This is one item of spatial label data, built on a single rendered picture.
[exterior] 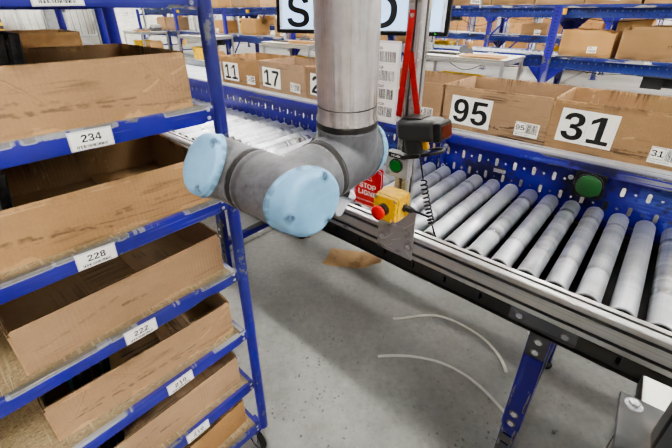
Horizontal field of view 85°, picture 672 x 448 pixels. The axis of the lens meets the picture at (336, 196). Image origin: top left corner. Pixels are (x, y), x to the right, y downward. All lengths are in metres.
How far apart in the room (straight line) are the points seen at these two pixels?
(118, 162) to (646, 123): 1.46
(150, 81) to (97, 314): 0.45
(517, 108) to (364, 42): 1.05
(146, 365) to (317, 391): 0.78
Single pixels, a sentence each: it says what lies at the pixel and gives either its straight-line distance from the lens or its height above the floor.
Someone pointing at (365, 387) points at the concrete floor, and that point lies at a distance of 1.62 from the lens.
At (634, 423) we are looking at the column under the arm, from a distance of 0.78.
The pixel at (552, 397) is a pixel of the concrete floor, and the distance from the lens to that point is 1.79.
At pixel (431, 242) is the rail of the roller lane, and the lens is 1.04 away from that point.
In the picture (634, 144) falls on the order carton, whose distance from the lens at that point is 1.44.
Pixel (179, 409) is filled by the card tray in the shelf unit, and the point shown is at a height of 0.41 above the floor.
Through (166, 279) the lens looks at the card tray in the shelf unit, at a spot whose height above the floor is 0.79.
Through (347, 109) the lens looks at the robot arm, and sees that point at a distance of 0.50.
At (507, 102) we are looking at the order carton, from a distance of 1.48.
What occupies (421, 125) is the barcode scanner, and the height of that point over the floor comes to 1.08.
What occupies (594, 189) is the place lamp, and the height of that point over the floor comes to 0.81.
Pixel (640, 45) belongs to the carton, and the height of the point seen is 0.96.
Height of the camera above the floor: 1.31
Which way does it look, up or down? 27 degrees down
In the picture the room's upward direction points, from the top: straight up
